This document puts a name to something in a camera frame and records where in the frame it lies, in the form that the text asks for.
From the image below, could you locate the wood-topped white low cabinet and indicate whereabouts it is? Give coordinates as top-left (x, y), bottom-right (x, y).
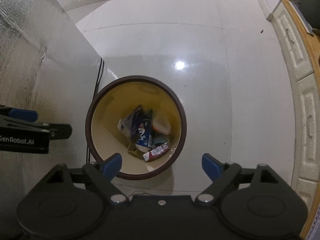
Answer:
top-left (266, 0), bottom-right (320, 239)

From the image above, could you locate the black cable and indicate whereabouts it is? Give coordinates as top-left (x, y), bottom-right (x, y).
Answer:
top-left (86, 57), bottom-right (105, 163)

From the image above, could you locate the white blue carton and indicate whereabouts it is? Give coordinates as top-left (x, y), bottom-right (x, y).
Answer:
top-left (117, 105), bottom-right (144, 138)

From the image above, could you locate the white perforated rack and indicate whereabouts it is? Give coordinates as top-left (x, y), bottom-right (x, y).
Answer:
top-left (306, 210), bottom-right (320, 240)

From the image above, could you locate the white paper cup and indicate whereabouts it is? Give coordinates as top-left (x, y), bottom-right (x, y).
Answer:
top-left (152, 110), bottom-right (172, 134)

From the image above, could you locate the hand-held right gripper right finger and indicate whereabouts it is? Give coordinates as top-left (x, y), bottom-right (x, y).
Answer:
top-left (194, 153), bottom-right (278, 207)

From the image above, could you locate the foil-wrapped counter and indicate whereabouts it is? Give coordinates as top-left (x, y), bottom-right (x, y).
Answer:
top-left (0, 0), bottom-right (107, 188)

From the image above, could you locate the blue drink can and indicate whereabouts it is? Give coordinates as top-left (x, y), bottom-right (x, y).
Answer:
top-left (134, 120), bottom-right (153, 153)

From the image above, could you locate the red white box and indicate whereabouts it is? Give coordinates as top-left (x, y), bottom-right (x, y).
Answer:
top-left (143, 142), bottom-right (169, 162)

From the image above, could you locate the yellow trash bin brown rim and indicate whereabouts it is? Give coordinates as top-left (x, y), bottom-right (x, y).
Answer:
top-left (85, 75), bottom-right (187, 180)

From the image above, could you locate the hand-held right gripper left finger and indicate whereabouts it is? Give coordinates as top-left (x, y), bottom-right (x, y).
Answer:
top-left (46, 153), bottom-right (130, 207)

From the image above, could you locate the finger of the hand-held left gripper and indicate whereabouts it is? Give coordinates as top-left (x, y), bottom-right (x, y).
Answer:
top-left (0, 106), bottom-right (38, 123)
top-left (0, 116), bottom-right (73, 140)

